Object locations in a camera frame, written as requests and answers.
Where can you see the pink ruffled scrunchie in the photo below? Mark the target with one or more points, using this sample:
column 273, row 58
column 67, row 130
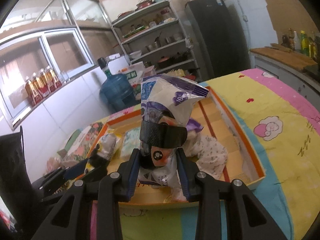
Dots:
column 53, row 162

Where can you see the floral tissue pack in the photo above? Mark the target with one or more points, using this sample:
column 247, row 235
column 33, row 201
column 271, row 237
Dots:
column 82, row 143

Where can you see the white purple snack bag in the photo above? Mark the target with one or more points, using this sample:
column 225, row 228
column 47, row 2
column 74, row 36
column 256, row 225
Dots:
column 172, row 100

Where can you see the black induction cooker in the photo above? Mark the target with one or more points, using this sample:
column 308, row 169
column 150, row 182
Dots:
column 312, row 70

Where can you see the aluminium sliding window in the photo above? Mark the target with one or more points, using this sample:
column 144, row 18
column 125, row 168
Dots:
column 62, row 50

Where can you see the wooden cutting board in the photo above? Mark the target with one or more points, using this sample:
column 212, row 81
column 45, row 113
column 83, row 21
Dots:
column 282, row 57

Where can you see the green white carton box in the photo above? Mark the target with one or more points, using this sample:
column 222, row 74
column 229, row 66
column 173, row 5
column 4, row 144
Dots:
column 63, row 153

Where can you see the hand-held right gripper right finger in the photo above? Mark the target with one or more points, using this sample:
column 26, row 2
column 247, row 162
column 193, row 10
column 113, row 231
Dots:
column 183, row 178

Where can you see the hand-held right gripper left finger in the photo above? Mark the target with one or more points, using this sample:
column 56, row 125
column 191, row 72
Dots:
column 132, row 176

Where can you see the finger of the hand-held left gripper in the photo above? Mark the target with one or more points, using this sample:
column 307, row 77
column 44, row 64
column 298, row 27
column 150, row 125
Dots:
column 75, row 170
column 98, row 174

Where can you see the green condiment bottle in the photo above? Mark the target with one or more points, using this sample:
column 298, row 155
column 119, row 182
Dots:
column 303, row 42

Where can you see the white green cardboard carton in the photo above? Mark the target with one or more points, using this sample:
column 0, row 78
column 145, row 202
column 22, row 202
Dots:
column 135, row 75

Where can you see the blue water jug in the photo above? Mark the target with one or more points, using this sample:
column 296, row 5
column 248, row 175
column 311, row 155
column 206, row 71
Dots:
column 117, row 90

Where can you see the clear drinking glass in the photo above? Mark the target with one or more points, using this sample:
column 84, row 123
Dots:
column 64, row 76

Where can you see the white floral scrunchie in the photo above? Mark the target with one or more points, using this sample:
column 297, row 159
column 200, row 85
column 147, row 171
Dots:
column 212, row 152

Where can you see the yellow white small packet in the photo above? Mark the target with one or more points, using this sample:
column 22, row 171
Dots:
column 110, row 145

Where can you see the small pale tissue pack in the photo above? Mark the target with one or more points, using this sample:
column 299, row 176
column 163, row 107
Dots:
column 131, row 142

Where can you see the egg tray in bag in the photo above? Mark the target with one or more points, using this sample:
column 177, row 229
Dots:
column 177, row 72

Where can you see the dark grey refrigerator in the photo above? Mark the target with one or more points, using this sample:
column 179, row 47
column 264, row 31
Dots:
column 215, row 37

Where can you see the black white water pump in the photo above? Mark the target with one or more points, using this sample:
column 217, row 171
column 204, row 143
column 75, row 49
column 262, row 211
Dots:
column 103, row 66

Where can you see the grey metal counter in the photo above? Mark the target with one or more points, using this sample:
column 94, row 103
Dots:
column 275, row 71

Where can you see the red lidded pan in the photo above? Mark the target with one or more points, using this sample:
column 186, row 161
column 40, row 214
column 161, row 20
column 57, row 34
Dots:
column 144, row 3

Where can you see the orange-rimmed cardboard box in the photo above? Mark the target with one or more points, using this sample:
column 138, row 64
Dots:
column 217, row 120

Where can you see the white metal shelf rack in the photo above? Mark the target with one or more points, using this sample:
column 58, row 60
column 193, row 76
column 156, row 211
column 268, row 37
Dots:
column 155, row 35

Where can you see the cardboard sheet on wall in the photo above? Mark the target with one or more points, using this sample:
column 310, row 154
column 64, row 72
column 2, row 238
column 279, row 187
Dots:
column 290, row 10

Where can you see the white condiment bottle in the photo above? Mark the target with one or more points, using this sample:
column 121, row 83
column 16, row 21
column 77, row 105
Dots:
column 296, row 41

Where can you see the dark sauce bottle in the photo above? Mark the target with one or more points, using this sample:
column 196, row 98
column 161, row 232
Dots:
column 285, row 41

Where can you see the red plastic basket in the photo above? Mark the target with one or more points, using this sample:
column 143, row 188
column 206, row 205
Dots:
column 191, row 76

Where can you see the amber oil bottle red label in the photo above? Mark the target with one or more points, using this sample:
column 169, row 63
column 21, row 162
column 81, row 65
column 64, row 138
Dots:
column 48, row 81
column 33, row 92
column 55, row 78
column 42, row 86

